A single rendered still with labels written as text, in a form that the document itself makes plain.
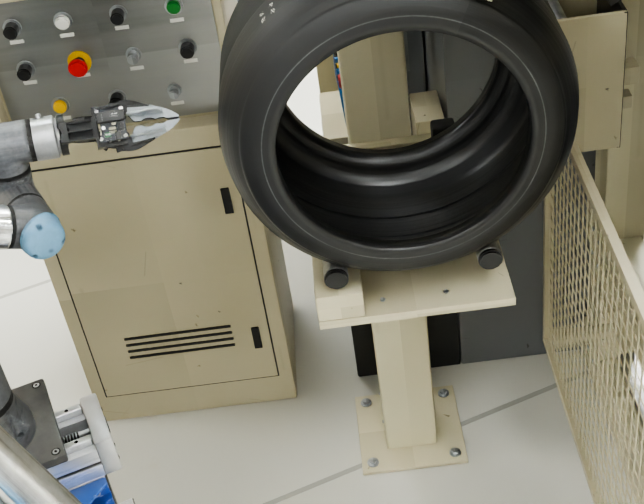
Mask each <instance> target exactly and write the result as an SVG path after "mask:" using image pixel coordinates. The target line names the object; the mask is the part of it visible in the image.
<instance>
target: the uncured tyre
mask: <svg viewBox="0 0 644 504"><path fill-rule="evenodd" d="M272 1H273V0H239V1H238V3H237V4H236V6H235V8H234V11H233V13H232V15H231V17H230V20H229V23H228V26H227V29H226V32H225V36H224V40H223V45H222V50H221V59H220V80H219V103H218V132H219V140H220V145H221V150H222V154H223V157H224V161H225V164H226V166H227V169H228V171H229V174H230V176H231V178H232V180H233V182H234V184H235V186H236V188H237V190H238V191H239V193H240V195H241V197H242V198H243V200H244V201H245V203H246V204H247V206H248V207H249V209H250V210H251V211H252V212H253V214H254V215H255V216H256V217H257V218H258V219H259V220H260V221H261V222H262V223H263V224H264V225H265V226H266V227H267V228H268V229H269V230H270V231H271V232H273V233H274V234H275V235H276V236H278V237H279V238H280V239H282V240H283V241H285V242H286V243H288V244H289V245H291V246H293V247H294V248H296V249H298V250H300V251H302V252H304V253H306V254H308V255H310V256H313V257H315V258H317V259H320V260H323V261H326V262H329V263H332V264H336V265H340V266H344V267H349V268H354V269H361V270H371V271H403V270H413V269H420V268H426V267H431V266H435V265H439V264H443V263H446V262H450V261H453V260H456V259H458V258H461V257H464V256H466V255H469V254H471V253H473V252H475V251H478V250H480V249H482V248H484V247H485V246H487V245H489V244H491V243H493V242H494V241H496V240H498V239H499V238H501V237H502V236H504V235H505V234H507V233H508V232H509V231H511V230H512V229H513V228H515V227H516V226H517V225H518V224H520V223H521V222H522V221H523V220H524V219H525V218H526V217H527V216H529V215H530V214H531V213H532V212H533V211H534V210H535V208H536V207H537V206H538V205H539V204H540V203H541V202H542V201H543V199H544V198H545V197H546V196H547V194H548V193H549V192H550V190H551V189H552V187H553V186H554V184H555V183H556V181H557V179H558V178H559V176H560V174H561V172H562V170H563V168H564V166H565V164H566V162H567V160H568V157H569V155H570V152H571V149H572V146H573V142H574V139H575V134H576V129H577V123H578V111H579V81H578V74H577V68H576V64H575V60H574V57H573V54H572V51H571V48H570V45H569V43H568V41H567V39H566V37H565V35H564V33H563V31H562V29H561V27H560V25H559V23H558V21H557V19H556V17H555V15H554V13H553V11H552V9H551V7H550V5H549V3H548V1H547V0H492V2H490V1H487V0H275V1H276V4H277V7H278V11H277V12H275V13H274V14H273V15H272V16H271V17H270V18H269V19H268V20H267V21H266V22H265V23H264V24H263V25H262V26H261V28H260V25H259V23H258V20H257V16H258V15H259V14H260V13H261V12H262V10H263V9H264V8H265V7H266V6H267V5H268V4H269V3H271V2H272ZM400 31H429V32H437V33H442V34H447V35H451V36H455V37H458V38H461V39H464V40H466V41H469V42H471V43H473V44H475V45H477V46H479V47H481V48H483V49H484V50H486V51H487V52H489V53H490V54H492V55H493V56H494V57H495V61H494V66H493V69H492V72H491V75H490V77H489V80H488V82H487V84H486V86H485V88H484V90H483V91H482V93H481V95H480V96H479V98H478V99H477V101H476V102H475V103H474V104H473V106H472V107H471V108H470V109H469V110H468V111H467V112H466V113H465V114H464V115H463V116H462V117H461V118H460V119H459V120H458V121H456V122H455V123H454V124H453V125H451V126H450V127H448V128H447V129H445V130H444V131H442V132H440V133H439V134H437V135H435V136H433V137H431V138H429V139H426V140H424V141H421V142H418V143H415V144H412V145H408V146H404V147H399V148H393V149H362V148H355V147H351V146H346V145H343V144H340V143H337V142H334V141H332V140H329V139H327V138H325V137H323V136H321V135H320V134H318V133H316V132H315V131H313V130H312V129H310V128H309V127H308V126H307V125H305V124H304V123H303V122H302V121H301V120H300V119H299V118H298V117H297V116H296V115H295V114H294V113H293V112H292V110H291V109H290V108H289V106H288V105H287V102H288V100H289V99H290V97H291V95H292V94H293V92H294V91H295V89H296V88H297V87H298V85H299V84H300V83H301V82H302V80H303V79H304V78H305V77H306V76H307V75H308V74H309V73H310V72H311V71H312V70H313V69H314V68H315V67H316V66H318V65H319V64H320V63H321V62H323V61H324V60H325V59H327V58H328V57H330V56H331V55H333V54H334V53H336V52H338V51H339V50H341V49H343V48H345V47H347V46H349V45H351V44H353V43H356V42H358V41H361V40H364V39H367V38H370V37H373V36H377V35H381V34H386V33H392V32H400Z"/></svg>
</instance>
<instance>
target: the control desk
mask: <svg viewBox="0 0 644 504"><path fill-rule="evenodd" d="M237 3H238V2H237V0H0V123H2V122H9V121H16V120H22V119H30V118H34V119H36V118H35V114H37V113H40V114H41V118H42V117H43V116H49V115H52V116H53V118H55V115H61V114H63V118H64V122H71V121H73V118H76V117H83V116H92V114H91V107H98V106H104V105H108V103H116V102H118V101H121V100H132V101H136V102H140V103H143V104H150V105H154V106H158V107H162V108H166V109H169V110H171V111H173V112H175V113H177V114H178V115H179V119H180V120H179V121H178V122H177V124H176V125H175V126H174V127H173V128H172V129H170V130H169V131H167V132H166V133H164V134H163V135H161V136H159V137H158V138H156V139H155V140H153V141H151V142H150V143H148V144H147V145H145V146H143V147H142V148H140V149H138V150H135V151H122V152H119V153H117V151H116V149H111V148H108V150H107V151H105V150H104V149H102V150H98V147H97V143H96V142H90V143H70V144H69V150H70V155H65V156H63V155H62V154H61V156H60V158H56V159H49V160H43V161H35V162H30V167H31V172H32V176H33V181H34V184H35V187H36V188H37V190H38V191H39V192H40V194H41V195H42V197H43V198H44V200H45V201H46V203H47V204H48V206H49V207H50V209H51V210H52V211H53V213H54V214H55V215H57V217H58V218H59V220H60V223H61V225H62V227H63V229H64V231H65V242H64V245H63V247H62V248H61V250H60V251H59V252H58V253H57V254H56V255H54V256H52V257H50V258H47V259H43V260H44V262H45V265H46V268H47V271H48V273H49V276H50V279H51V282H52V284H53V287H54V290H55V293H56V296H57V298H58V301H59V304H60V307H61V309H62V312H63V315H64V318H65V320H66V323H67V326H68V329H69V332H70V334H71V337H72V340H73V343H74V345H75V348H76V351H77V354H78V356H79V359H80V362H81V365H82V368H83V370H84V373H85V376H86V379H87V381H88V384H89V387H90V390H91V392H92V394H93V393H95V394H96V395H97V398H98V401H99V404H100V406H101V407H102V409H103V411H102V412H103V415H104V416H105V417H106V420H107V421H113V420H121V419H129V418H137V417H145V416H153V415H161V414H169V413H177V412H185V411H193V410H201V409H209V408H217V407H225V406H233V405H241V404H249V403H257V402H265V401H273V400H281V399H289V398H296V397H297V384H296V383H297V379H296V358H295V338H294V318H293V302H292V297H291V291H290V286H289V280H288V275H287V269H286V264H285V258H284V253H283V248H282V242H281V239H280V238H279V237H278V236H276V235H275V234H274V233H273V232H271V231H270V230H269V229H268V228H267V227H266V226H265V225H264V224H263V223H262V222H261V221H260V220H259V219H258V218H257V217H256V216H255V215H254V214H253V212H252V211H251V210H250V209H249V207H248V206H247V204H246V203H245V201H244V200H243V198H242V197H241V195H240V193H239V191H238V190H237V188H236V186H235V184H234V182H233V180H232V178H231V176H230V174H229V171H228V169H227V166H226V164H225V161H224V157H223V154H222V150H221V145H220V140H219V132H218V103H219V101H218V97H219V80H220V59H221V50H222V45H223V40H224V36H225V32H226V29H227V26H228V23H229V20H230V17H231V15H232V13H233V11H234V8H235V6H236V4H237Z"/></svg>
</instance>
